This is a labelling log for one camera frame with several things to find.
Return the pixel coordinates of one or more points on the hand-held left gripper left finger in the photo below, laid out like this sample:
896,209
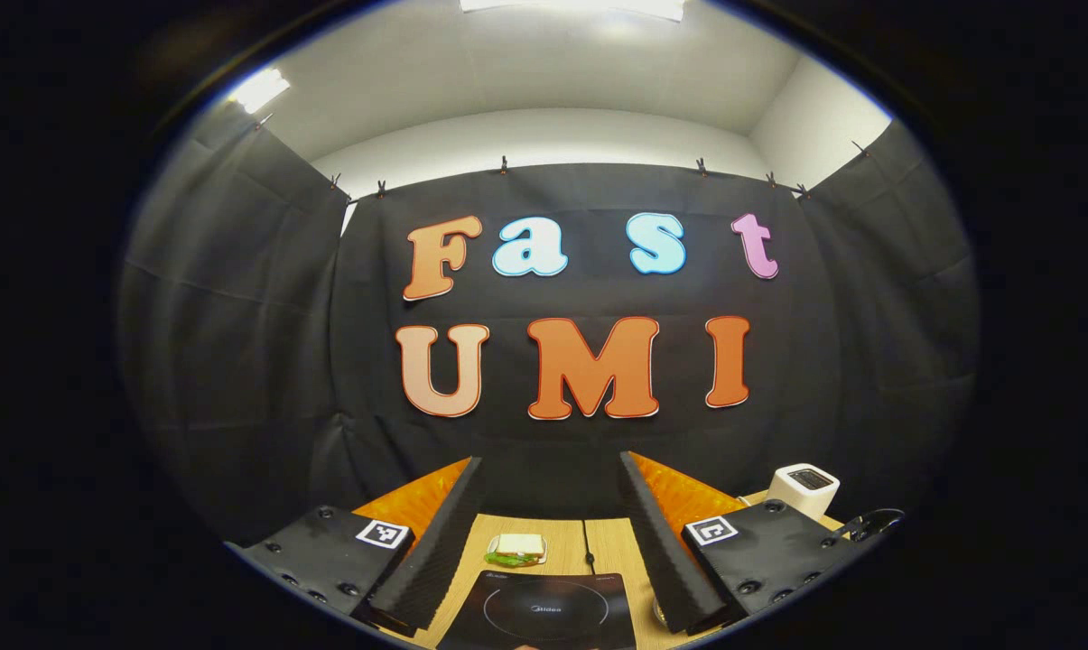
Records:
435,551

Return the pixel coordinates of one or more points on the small ceiling light panel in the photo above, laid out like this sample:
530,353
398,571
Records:
259,90

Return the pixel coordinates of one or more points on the large ceiling light panel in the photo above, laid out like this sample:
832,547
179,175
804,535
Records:
580,5

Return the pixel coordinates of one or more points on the small white plate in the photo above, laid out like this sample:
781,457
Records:
544,548

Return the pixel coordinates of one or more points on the white toaster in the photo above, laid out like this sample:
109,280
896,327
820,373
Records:
801,492

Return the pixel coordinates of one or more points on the sandwich with lettuce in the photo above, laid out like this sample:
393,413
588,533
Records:
516,546

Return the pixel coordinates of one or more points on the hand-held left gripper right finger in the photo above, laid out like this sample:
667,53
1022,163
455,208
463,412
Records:
661,551

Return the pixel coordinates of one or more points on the black induction cooktop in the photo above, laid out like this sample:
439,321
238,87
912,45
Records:
544,614

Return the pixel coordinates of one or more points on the row of black cloth clips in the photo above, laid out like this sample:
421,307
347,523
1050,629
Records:
503,164

